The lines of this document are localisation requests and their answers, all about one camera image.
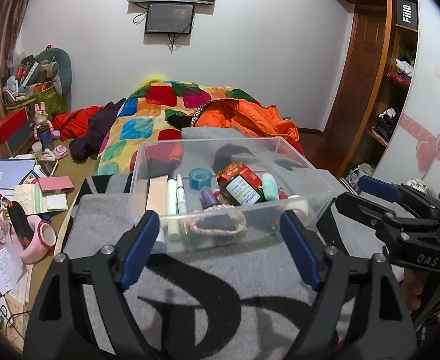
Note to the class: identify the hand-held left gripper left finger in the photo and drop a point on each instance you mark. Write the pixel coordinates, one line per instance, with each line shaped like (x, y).
(141, 247)

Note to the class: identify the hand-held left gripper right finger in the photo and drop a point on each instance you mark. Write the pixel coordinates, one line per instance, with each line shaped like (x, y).
(300, 247)

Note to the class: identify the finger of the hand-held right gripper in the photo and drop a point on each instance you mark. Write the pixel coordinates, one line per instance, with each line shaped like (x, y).
(358, 206)
(377, 187)

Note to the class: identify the clear plastic box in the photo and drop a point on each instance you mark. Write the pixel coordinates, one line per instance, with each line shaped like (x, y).
(265, 228)

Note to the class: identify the light green tube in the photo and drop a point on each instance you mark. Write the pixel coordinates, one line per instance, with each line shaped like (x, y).
(172, 210)

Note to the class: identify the amber glass bottle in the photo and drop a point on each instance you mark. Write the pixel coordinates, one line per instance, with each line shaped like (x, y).
(242, 192)

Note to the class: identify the person's right hand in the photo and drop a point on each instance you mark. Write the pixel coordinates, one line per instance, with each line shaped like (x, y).
(412, 288)

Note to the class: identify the white sneaker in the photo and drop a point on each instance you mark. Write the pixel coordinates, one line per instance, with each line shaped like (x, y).
(361, 173)
(417, 185)

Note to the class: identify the beige cosmetic tube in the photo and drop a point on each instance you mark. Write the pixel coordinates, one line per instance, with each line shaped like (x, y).
(156, 195)

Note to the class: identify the dark clothes pile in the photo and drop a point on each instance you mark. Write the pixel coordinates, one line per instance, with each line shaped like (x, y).
(386, 125)

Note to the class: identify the white pen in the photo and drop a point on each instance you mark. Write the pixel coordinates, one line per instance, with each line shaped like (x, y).
(180, 195)

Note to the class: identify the mint green bottle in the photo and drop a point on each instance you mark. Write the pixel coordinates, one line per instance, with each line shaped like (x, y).
(269, 189)

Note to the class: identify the grey blanket with black pattern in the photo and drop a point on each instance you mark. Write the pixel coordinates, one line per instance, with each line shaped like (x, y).
(205, 270)

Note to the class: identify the purple small bottle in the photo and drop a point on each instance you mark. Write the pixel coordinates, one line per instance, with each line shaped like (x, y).
(207, 197)

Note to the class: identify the teal tape roll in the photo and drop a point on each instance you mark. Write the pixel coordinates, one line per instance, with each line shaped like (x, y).
(195, 182)

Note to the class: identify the wooden open shelf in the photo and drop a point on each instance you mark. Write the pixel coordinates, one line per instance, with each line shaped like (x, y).
(390, 93)

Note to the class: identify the red cardboard box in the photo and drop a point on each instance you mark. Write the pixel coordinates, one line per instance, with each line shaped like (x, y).
(242, 172)

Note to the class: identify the white wardrobe door pink hearts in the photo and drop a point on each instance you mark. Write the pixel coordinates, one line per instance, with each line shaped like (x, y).
(434, 101)

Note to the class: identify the pink notebook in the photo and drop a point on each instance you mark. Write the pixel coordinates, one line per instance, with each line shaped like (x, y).
(56, 184)

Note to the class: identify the red folded item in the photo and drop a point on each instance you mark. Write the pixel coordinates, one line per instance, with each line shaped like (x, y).
(399, 78)

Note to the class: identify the wooden door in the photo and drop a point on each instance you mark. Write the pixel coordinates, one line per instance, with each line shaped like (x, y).
(362, 75)

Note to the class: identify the green edged paper pad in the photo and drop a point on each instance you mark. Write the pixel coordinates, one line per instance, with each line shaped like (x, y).
(36, 198)

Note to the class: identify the colourful patchwork blanket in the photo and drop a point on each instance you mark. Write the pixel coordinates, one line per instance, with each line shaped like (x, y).
(145, 127)

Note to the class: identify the small brown notebook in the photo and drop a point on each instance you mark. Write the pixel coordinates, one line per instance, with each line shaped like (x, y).
(47, 167)

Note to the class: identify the black oblong brush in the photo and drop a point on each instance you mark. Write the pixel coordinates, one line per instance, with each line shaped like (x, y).
(20, 223)

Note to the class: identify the small pink toy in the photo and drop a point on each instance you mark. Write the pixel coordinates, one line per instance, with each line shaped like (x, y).
(60, 153)

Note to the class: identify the white cloth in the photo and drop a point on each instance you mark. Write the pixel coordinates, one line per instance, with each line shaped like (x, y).
(405, 65)

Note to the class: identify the dark purple cloth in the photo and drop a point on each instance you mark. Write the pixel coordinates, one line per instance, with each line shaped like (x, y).
(96, 127)

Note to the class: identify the orange puffer jacket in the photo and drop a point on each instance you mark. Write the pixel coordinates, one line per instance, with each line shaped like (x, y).
(253, 120)

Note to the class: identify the white loose papers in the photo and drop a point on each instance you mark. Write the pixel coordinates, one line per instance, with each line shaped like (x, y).
(6, 273)

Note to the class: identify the red cloth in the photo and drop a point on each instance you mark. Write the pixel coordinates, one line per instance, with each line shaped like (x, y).
(73, 120)

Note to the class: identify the pale blue notebook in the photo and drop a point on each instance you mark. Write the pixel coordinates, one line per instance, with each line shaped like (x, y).
(11, 174)

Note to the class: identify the pink bunny figure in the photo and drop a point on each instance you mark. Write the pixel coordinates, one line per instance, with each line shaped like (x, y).
(43, 127)

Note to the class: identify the green cardboard box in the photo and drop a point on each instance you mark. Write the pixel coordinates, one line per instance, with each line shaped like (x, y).
(51, 101)

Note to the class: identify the black box white lettering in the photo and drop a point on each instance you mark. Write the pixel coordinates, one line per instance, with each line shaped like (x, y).
(407, 13)

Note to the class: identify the red flat box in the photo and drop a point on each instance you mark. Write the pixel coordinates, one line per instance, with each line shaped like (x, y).
(8, 127)

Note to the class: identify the grey green plush pillow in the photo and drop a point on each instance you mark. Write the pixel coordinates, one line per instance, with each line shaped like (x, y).
(60, 67)

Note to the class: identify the small wall monitor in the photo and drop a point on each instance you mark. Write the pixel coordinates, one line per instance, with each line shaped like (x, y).
(169, 18)

